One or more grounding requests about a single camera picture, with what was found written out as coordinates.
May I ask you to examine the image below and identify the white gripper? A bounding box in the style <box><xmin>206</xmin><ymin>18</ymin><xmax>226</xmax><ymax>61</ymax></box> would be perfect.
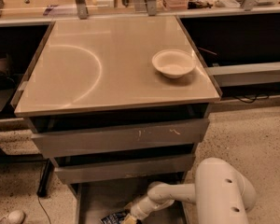
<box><xmin>121</xmin><ymin>203</ymin><xmax>148</xmax><ymax>224</ymax></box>

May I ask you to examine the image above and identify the blue chip bag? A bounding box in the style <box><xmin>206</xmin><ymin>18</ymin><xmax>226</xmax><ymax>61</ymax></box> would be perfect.
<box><xmin>100</xmin><ymin>211</ymin><xmax>128</xmax><ymax>224</ymax></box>

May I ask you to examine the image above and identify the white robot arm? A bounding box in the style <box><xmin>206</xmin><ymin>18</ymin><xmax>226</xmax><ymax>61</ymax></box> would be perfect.
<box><xmin>122</xmin><ymin>158</ymin><xmax>257</xmax><ymax>224</ymax></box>

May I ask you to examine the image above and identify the grey open bottom drawer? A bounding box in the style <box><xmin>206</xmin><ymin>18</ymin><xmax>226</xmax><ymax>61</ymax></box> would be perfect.
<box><xmin>75</xmin><ymin>174</ymin><xmax>189</xmax><ymax>224</ymax></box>

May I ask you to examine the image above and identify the grey middle drawer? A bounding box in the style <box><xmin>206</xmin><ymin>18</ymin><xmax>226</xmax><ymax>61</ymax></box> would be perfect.
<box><xmin>55</xmin><ymin>153</ymin><xmax>195</xmax><ymax>184</ymax></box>

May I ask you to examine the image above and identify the grey top drawer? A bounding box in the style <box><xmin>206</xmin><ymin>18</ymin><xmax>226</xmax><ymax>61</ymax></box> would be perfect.
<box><xmin>32</xmin><ymin>119</ymin><xmax>209</xmax><ymax>158</ymax></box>

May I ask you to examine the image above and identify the grey drawer cabinet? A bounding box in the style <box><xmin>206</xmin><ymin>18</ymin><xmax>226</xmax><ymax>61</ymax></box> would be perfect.
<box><xmin>14</xmin><ymin>15</ymin><xmax>222</xmax><ymax>224</ymax></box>

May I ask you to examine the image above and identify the white shoe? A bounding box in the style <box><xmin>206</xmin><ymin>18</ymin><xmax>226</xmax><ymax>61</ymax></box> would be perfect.
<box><xmin>0</xmin><ymin>210</ymin><xmax>26</xmax><ymax>224</ymax></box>

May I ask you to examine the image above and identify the white bowl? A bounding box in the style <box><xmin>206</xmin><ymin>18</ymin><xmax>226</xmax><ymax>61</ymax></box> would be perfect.
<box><xmin>152</xmin><ymin>49</ymin><xmax>196</xmax><ymax>78</ymax></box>

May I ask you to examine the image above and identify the black floor cable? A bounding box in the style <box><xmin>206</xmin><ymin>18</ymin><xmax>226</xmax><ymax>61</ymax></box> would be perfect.
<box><xmin>36</xmin><ymin>161</ymin><xmax>52</xmax><ymax>224</ymax></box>

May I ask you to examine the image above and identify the metal bracket left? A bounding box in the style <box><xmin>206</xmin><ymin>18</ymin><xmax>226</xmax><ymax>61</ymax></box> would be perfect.
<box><xmin>75</xmin><ymin>0</ymin><xmax>88</xmax><ymax>20</ymax></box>

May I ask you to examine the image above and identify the metal bracket middle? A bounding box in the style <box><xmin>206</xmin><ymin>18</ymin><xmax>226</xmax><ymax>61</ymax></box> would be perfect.
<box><xmin>147</xmin><ymin>0</ymin><xmax>157</xmax><ymax>16</ymax></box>

